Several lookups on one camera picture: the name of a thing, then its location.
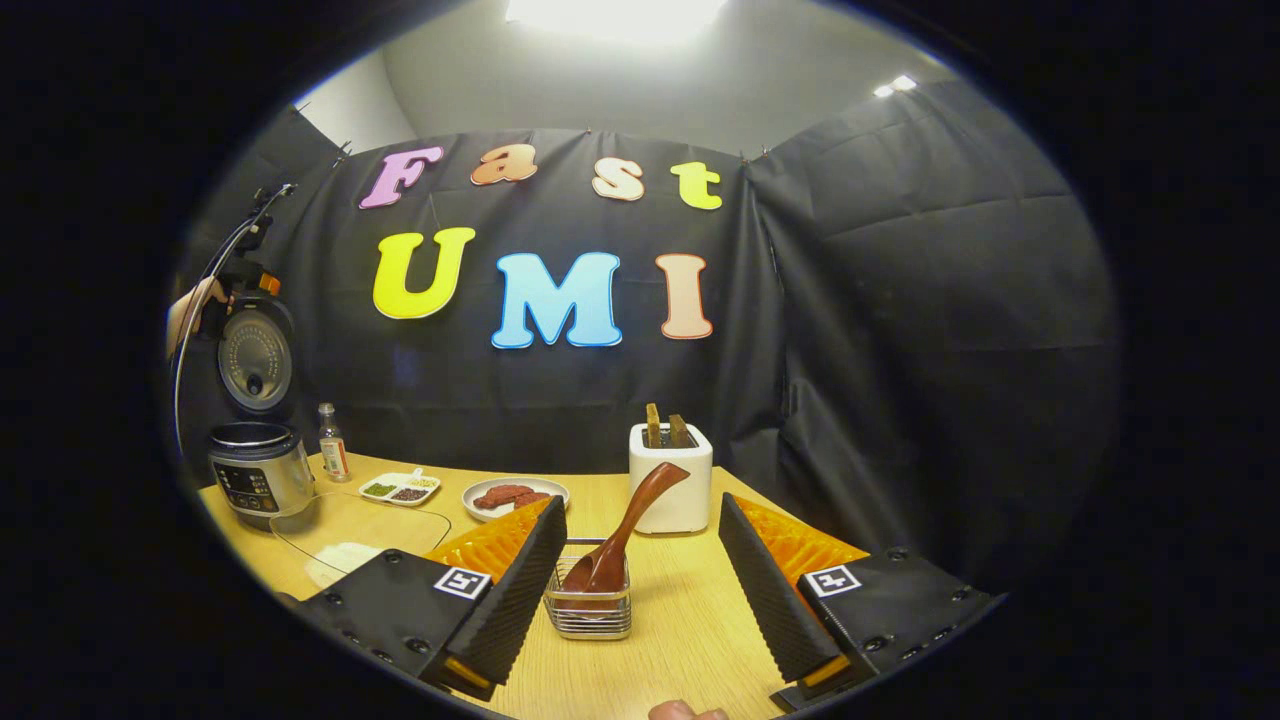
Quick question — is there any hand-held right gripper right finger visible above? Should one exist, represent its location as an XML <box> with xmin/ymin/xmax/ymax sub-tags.
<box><xmin>718</xmin><ymin>492</ymin><xmax>1006</xmax><ymax>711</ymax></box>

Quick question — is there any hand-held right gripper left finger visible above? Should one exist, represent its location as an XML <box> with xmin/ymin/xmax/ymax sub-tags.
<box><xmin>300</xmin><ymin>496</ymin><xmax>569</xmax><ymax>701</ymax></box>

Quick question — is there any metal wire chopstick holder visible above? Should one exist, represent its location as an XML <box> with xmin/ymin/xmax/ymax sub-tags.
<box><xmin>543</xmin><ymin>538</ymin><xmax>633</xmax><ymax>641</ymax></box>

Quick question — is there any brown wooden spoon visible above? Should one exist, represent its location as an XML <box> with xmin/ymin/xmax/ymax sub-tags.
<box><xmin>562</xmin><ymin>462</ymin><xmax>691</xmax><ymax>596</ymax></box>

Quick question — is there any glass tray of rice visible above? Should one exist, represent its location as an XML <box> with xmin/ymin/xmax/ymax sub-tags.
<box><xmin>268</xmin><ymin>490</ymin><xmax>453</xmax><ymax>591</ymax></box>

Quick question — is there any grey rice cooker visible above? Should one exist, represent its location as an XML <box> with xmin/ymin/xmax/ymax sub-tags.
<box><xmin>207</xmin><ymin>295</ymin><xmax>319</xmax><ymax>529</ymax></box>

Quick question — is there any white round plate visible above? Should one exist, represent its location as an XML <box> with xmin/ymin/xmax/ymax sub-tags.
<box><xmin>462</xmin><ymin>477</ymin><xmax>571</xmax><ymax>523</ymax></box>

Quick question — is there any white toaster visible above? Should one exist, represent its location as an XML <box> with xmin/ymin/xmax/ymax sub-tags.
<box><xmin>629</xmin><ymin>422</ymin><xmax>714</xmax><ymax>535</ymax></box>

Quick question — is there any white divided bean dish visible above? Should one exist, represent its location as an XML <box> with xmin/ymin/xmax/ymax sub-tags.
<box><xmin>358</xmin><ymin>467</ymin><xmax>442</xmax><ymax>507</ymax></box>

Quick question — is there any small clear bottle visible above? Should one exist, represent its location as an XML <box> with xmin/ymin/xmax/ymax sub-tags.
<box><xmin>317</xmin><ymin>403</ymin><xmax>351</xmax><ymax>483</ymax></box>

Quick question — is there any black backdrop cloth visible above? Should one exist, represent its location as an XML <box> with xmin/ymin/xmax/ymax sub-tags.
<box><xmin>175</xmin><ymin>80</ymin><xmax>1119</xmax><ymax>591</ymax></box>

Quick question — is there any long ceiling light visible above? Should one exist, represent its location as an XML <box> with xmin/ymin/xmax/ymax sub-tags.
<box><xmin>505</xmin><ymin>0</ymin><xmax>731</xmax><ymax>46</ymax></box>

